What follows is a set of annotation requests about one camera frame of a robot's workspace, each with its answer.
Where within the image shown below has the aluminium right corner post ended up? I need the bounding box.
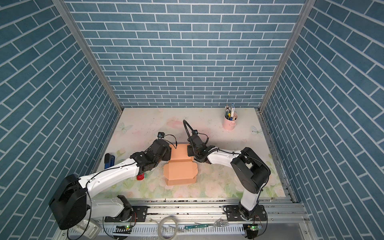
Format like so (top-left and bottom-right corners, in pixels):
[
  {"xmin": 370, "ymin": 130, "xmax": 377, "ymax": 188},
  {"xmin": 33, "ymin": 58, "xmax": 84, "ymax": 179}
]
[{"xmin": 259, "ymin": 0, "xmax": 316, "ymax": 114}]

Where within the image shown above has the green handled fork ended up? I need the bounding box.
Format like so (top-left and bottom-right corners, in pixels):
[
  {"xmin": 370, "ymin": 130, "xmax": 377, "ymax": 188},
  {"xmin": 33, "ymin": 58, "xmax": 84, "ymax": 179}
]
[{"xmin": 184, "ymin": 219, "xmax": 229, "ymax": 230}]

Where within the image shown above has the small red toy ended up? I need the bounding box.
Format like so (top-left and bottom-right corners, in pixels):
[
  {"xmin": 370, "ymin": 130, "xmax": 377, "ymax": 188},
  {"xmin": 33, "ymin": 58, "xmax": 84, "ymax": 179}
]
[{"xmin": 137, "ymin": 174, "xmax": 145, "ymax": 181}]

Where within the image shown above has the blue stapler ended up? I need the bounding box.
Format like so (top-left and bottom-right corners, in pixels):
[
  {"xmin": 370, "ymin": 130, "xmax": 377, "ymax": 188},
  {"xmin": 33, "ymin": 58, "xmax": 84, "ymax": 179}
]
[{"xmin": 104, "ymin": 153, "xmax": 116, "ymax": 169}]

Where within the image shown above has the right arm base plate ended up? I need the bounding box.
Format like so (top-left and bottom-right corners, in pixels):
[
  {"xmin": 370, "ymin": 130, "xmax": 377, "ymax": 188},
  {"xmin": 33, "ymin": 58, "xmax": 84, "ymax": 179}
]
[{"xmin": 223, "ymin": 204, "xmax": 268, "ymax": 222}]

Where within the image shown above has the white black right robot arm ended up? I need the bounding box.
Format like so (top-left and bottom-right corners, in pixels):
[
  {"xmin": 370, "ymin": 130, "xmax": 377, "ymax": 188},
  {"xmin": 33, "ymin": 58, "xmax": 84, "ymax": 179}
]
[{"xmin": 188, "ymin": 134, "xmax": 271, "ymax": 218}]

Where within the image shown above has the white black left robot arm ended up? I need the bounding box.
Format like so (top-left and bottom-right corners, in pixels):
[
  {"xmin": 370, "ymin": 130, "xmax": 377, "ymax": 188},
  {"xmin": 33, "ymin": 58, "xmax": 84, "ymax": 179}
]
[{"xmin": 49, "ymin": 139, "xmax": 172, "ymax": 230}]

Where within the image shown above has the white plastic holder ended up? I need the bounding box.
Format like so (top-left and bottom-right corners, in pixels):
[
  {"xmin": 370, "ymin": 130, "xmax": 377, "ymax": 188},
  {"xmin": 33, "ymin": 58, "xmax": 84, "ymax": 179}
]
[{"xmin": 73, "ymin": 219, "xmax": 102, "ymax": 240}]

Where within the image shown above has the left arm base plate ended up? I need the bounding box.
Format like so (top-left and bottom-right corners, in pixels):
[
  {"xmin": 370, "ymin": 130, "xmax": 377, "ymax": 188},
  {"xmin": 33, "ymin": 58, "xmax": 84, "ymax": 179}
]
[{"xmin": 104, "ymin": 206, "xmax": 148, "ymax": 223}]

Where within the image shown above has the white labelled marker pen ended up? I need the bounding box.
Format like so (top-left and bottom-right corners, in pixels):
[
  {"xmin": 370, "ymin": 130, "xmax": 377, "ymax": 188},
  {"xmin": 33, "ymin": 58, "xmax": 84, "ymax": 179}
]
[{"xmin": 230, "ymin": 104, "xmax": 235, "ymax": 121}]

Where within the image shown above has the aluminium front rail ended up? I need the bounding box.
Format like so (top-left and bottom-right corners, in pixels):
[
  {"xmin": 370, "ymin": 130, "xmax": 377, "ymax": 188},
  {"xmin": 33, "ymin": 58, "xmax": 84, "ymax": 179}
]
[{"xmin": 61, "ymin": 198, "xmax": 310, "ymax": 224}]

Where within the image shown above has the peach cardboard paper box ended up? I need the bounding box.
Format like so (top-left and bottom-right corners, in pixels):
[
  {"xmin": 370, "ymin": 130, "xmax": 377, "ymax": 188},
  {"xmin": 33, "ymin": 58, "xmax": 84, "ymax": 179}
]
[{"xmin": 164, "ymin": 144, "xmax": 198, "ymax": 186}]

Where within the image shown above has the aluminium corner post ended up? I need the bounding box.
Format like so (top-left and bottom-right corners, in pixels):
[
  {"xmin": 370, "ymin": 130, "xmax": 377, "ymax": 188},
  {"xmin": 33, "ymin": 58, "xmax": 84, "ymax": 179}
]
[
  {"xmin": 259, "ymin": 0, "xmax": 316, "ymax": 114},
  {"xmin": 52, "ymin": 0, "xmax": 123, "ymax": 114}
]

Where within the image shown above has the pink metal pen cup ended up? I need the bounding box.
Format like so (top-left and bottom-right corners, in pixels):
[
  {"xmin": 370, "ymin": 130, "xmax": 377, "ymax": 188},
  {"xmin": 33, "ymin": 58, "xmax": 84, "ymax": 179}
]
[{"xmin": 222, "ymin": 113, "xmax": 238, "ymax": 131}]

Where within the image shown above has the aluminium left corner post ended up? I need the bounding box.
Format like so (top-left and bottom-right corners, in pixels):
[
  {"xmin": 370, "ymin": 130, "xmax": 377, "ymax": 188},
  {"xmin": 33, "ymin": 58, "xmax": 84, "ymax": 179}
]
[{"xmin": 52, "ymin": 0, "xmax": 123, "ymax": 114}]

